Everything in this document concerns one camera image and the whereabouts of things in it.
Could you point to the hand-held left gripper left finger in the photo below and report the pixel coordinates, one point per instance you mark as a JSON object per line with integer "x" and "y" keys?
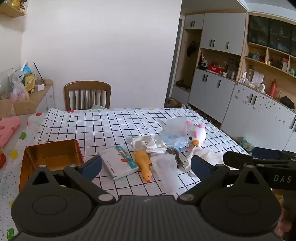
{"x": 92, "y": 165}

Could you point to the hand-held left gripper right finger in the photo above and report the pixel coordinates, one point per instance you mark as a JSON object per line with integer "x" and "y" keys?
{"x": 199, "y": 168}

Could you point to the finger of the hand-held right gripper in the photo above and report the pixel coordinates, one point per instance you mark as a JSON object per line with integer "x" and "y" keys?
{"x": 266, "y": 151}
{"x": 240, "y": 158}

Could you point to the yellow rubber duck toy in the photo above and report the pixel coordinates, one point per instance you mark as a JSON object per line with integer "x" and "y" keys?
{"x": 143, "y": 164}

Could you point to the white cloth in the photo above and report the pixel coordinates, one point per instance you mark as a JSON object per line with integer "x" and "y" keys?
{"x": 148, "y": 143}

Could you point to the person's right hand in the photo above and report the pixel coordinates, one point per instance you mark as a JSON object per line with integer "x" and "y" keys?
{"x": 283, "y": 230}

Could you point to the white crumpled plastic bag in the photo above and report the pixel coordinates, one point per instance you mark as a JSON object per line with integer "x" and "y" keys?
{"x": 208, "y": 156}

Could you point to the white book with teal edge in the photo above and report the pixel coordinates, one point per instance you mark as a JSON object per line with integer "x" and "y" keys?
{"x": 119, "y": 162}

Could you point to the clear plastic bag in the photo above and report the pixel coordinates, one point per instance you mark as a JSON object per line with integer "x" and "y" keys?
{"x": 166, "y": 171}
{"x": 173, "y": 136}

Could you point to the white plush toy pink ears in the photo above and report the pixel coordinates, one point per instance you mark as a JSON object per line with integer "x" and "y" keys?
{"x": 196, "y": 134}

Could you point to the black grid white tablecloth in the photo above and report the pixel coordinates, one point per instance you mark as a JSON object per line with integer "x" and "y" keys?
{"x": 92, "y": 129}

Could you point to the wooden display shelf cabinet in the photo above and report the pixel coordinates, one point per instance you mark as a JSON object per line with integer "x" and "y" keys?
{"x": 261, "y": 111}

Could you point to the papers on chair seat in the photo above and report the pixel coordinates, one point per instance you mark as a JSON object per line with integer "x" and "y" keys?
{"x": 98, "y": 106}

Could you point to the red bottle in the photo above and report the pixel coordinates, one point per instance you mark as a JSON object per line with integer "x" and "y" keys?
{"x": 272, "y": 89}

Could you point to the white card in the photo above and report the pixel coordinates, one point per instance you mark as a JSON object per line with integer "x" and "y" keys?
{"x": 257, "y": 77}

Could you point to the wooden chair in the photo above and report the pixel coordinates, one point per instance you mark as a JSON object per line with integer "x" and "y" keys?
{"x": 87, "y": 87}

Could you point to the wooden side cabinet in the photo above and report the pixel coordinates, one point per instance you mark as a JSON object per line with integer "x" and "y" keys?
{"x": 44, "y": 92}

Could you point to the red box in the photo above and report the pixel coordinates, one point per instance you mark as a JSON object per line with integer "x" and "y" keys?
{"x": 216, "y": 68}

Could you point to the pink folded cloth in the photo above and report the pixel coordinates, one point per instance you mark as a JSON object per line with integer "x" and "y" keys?
{"x": 7, "y": 128}

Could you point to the cardboard box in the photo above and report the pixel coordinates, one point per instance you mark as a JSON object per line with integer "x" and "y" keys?
{"x": 16, "y": 107}

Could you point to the plastic bag with pink contents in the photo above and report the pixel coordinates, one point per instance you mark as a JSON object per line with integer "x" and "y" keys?
{"x": 19, "y": 91}

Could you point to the yellow toy box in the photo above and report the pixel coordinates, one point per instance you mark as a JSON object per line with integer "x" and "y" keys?
{"x": 29, "y": 81}

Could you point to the black hanging bag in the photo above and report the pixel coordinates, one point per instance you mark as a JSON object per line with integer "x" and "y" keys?
{"x": 191, "y": 49}

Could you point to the gold ornament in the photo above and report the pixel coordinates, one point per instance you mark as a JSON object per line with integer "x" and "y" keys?
{"x": 17, "y": 2}

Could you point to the white and wood wall cabinet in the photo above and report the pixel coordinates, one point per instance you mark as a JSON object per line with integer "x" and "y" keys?
{"x": 222, "y": 30}

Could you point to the wooden wall shelf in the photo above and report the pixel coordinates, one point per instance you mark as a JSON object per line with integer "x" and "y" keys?
{"x": 11, "y": 11}

